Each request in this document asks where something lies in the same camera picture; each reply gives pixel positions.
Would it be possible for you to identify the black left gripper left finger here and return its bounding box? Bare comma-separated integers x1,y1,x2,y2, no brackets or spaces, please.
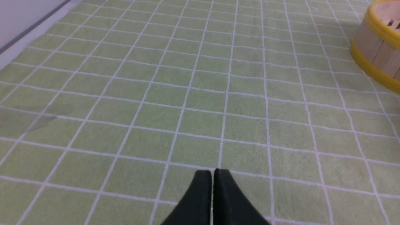
162,170,212,225

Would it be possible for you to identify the bamboo steamer basket yellow rim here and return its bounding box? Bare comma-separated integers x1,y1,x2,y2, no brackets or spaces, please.
350,0,400,93

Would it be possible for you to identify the green checkered tablecloth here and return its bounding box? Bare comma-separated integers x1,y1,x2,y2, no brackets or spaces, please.
0,0,400,225

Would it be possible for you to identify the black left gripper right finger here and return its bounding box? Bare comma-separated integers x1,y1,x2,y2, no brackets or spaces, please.
213,168,270,225

